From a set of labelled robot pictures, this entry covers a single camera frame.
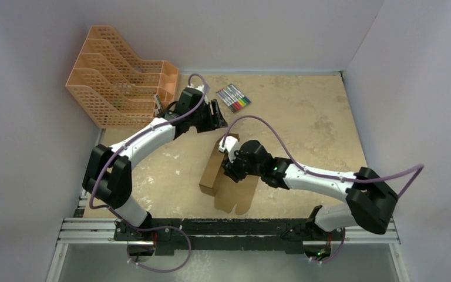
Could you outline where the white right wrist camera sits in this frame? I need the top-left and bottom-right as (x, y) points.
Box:
(218, 136), (240, 163)

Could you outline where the brown cardboard box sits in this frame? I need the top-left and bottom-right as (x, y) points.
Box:
(199, 141), (260, 216)

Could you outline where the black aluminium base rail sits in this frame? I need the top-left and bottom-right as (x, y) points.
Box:
(58, 218), (399, 260)

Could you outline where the orange plastic file rack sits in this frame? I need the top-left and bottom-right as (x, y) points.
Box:
(65, 25), (179, 129)

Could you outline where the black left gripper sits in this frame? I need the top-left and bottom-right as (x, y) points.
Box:
(189, 100), (226, 133)

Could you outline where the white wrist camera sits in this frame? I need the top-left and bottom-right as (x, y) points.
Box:
(218, 136), (240, 163)
(187, 83), (206, 93)

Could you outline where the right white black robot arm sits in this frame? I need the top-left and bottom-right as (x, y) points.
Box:
(218, 136), (399, 239)

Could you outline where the purple cable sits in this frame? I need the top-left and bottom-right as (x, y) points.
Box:
(88, 73), (211, 273)
(220, 115), (425, 266)

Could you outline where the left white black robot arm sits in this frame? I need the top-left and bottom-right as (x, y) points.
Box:
(82, 85), (228, 240)

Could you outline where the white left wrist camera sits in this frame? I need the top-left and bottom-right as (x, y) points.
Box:
(187, 83), (206, 93)

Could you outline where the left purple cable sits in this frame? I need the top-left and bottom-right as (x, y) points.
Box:
(88, 73), (211, 273)

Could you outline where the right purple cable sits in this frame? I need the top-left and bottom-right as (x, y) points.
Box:
(220, 115), (425, 266)

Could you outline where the pack of coloured markers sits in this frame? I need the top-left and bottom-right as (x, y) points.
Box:
(216, 83), (251, 113)

